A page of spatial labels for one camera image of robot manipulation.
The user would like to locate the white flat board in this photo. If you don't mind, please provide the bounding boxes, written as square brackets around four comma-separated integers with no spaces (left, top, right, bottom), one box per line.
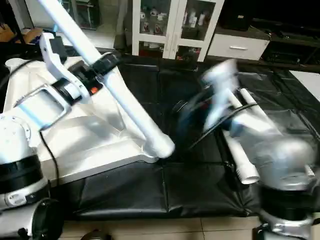
[290,70,320,103]

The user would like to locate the white drawer unit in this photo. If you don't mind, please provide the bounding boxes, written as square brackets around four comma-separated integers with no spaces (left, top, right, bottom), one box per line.
[206,32,271,61]

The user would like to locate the white plastic table top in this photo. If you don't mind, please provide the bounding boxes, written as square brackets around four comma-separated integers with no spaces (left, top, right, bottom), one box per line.
[2,57,173,188]

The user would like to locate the brown cardboard box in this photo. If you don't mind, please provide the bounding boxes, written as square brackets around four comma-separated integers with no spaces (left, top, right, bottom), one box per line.
[22,27,43,43]

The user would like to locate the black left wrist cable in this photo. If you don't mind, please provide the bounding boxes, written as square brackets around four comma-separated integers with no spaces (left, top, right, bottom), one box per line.
[39,130,60,187]

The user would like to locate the white glass-door cabinet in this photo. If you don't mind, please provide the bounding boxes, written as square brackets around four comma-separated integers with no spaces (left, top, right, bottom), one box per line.
[131,0,226,62]

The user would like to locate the white plastic table leg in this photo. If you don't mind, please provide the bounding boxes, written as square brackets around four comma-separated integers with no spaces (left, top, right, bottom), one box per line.
[239,89,271,131]
[220,90,261,186]
[37,0,176,160]

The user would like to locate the black work mat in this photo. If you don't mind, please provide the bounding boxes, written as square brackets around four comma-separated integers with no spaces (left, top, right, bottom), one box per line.
[0,47,320,221]

